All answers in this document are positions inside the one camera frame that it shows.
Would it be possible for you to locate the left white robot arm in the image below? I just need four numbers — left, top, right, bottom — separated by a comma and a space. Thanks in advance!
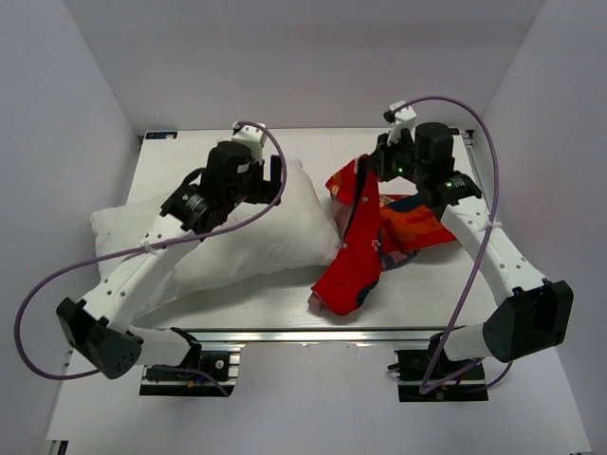
56, 140, 285, 379

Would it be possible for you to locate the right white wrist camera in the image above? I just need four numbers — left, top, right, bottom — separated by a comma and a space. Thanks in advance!
383, 100, 417, 145

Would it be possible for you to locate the aluminium front rail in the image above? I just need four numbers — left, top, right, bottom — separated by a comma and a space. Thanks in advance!
190, 327, 443, 343

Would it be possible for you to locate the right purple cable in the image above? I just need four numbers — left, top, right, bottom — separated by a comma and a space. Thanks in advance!
389, 96, 516, 395

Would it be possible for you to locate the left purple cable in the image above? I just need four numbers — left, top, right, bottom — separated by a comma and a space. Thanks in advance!
13, 120, 288, 380

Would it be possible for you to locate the purple cable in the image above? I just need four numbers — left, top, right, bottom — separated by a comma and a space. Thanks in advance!
13, 120, 288, 380
389, 96, 516, 395

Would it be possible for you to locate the red pink patterned pillowcase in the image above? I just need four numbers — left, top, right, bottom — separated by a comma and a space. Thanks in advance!
308, 155, 456, 317

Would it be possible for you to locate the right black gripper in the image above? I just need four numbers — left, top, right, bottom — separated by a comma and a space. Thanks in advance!
363, 129, 426, 185

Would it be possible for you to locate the left blue table label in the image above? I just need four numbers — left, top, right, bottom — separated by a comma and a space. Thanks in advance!
144, 132, 177, 140

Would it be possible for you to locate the white pillow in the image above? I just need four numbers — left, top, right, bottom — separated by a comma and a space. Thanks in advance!
89, 159, 340, 315

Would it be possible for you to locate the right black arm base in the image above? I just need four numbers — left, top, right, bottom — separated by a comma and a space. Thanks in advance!
386, 348, 489, 404

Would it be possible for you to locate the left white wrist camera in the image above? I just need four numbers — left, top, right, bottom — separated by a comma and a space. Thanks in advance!
231, 122, 267, 163

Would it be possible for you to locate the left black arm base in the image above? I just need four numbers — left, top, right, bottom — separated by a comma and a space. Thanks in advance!
138, 347, 240, 398

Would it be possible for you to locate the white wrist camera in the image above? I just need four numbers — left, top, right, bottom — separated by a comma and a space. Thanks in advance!
383, 100, 417, 145
231, 122, 267, 163

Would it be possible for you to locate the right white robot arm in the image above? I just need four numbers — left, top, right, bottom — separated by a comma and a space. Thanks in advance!
362, 122, 574, 378

